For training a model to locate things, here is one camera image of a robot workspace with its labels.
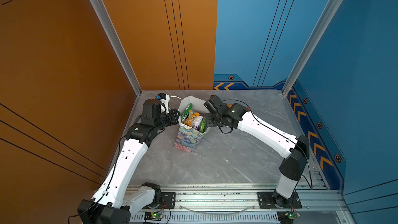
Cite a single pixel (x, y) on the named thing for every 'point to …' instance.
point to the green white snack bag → (185, 115)
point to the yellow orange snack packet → (192, 115)
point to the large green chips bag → (203, 125)
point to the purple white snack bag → (196, 121)
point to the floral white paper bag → (188, 137)
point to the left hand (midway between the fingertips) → (180, 111)
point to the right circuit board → (286, 217)
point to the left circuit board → (153, 216)
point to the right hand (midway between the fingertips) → (207, 120)
